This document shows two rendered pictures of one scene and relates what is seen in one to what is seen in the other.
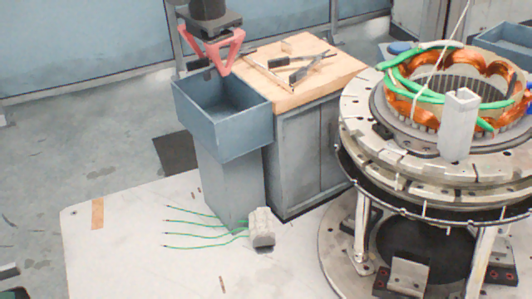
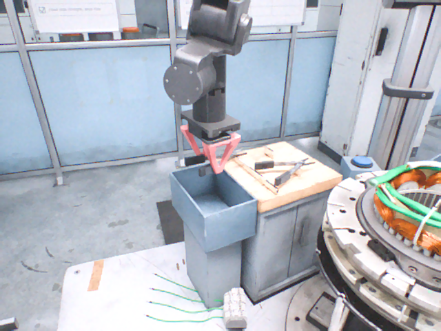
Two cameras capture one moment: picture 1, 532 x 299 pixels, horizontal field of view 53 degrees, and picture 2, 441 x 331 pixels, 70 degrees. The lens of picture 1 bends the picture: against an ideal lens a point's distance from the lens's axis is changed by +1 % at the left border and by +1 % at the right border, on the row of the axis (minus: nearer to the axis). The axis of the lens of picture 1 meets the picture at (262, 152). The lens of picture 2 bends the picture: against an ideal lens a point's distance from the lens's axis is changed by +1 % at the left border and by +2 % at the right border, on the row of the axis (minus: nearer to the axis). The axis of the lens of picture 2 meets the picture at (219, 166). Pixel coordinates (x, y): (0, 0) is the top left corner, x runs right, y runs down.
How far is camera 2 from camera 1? 30 cm
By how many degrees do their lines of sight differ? 8
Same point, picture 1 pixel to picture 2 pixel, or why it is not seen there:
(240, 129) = (227, 223)
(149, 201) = (140, 267)
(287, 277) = not seen: outside the picture
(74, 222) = (75, 281)
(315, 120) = (291, 218)
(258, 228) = (231, 310)
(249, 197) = (227, 279)
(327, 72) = (306, 177)
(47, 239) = not seen: hidden behind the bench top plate
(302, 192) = (272, 278)
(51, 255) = not seen: hidden behind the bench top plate
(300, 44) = (280, 151)
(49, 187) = (81, 229)
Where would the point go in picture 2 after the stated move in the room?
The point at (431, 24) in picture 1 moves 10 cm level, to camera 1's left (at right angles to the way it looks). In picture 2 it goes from (381, 145) to (344, 144)
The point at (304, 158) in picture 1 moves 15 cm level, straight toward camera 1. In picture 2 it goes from (278, 249) to (282, 313)
